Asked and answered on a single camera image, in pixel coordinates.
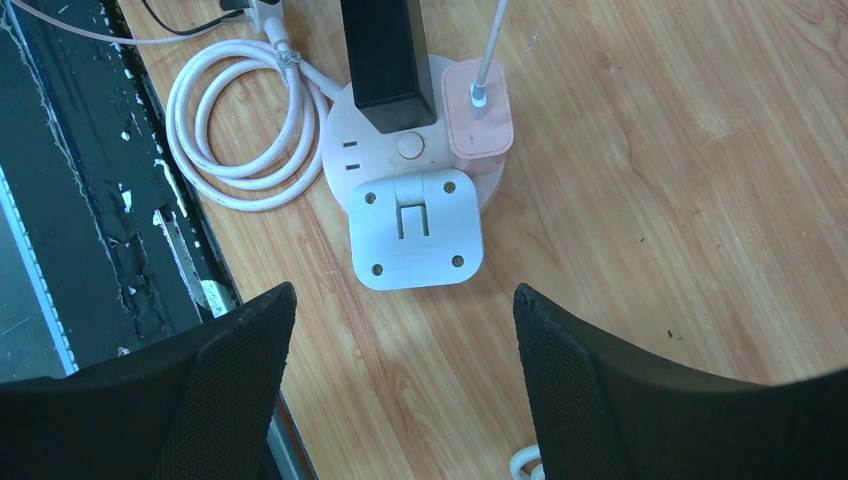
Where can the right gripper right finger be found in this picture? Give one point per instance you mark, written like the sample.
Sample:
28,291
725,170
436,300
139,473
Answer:
604,408

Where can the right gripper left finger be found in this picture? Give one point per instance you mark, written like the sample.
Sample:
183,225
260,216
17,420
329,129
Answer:
196,405

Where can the pink round socket hub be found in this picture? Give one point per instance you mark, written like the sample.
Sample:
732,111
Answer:
354,152

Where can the pink small adapter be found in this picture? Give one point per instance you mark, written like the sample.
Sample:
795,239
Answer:
477,112

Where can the black cube adapter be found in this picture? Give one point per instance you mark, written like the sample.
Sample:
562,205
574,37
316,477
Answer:
389,63

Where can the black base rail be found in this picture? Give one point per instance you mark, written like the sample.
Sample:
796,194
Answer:
105,249

